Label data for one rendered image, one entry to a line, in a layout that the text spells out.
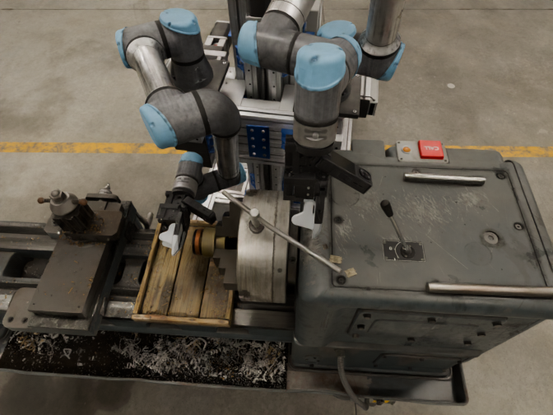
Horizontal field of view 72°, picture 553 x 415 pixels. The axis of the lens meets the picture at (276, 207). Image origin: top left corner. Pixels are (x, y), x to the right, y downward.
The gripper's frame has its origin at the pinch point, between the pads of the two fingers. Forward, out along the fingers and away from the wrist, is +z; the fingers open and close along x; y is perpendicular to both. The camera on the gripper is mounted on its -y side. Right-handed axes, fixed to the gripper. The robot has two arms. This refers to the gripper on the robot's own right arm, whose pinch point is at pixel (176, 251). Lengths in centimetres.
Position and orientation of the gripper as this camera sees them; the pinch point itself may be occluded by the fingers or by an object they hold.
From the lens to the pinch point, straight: 112.3
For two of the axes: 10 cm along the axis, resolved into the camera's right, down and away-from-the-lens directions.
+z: -0.7, 8.3, -5.5
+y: -10.0, -0.5, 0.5
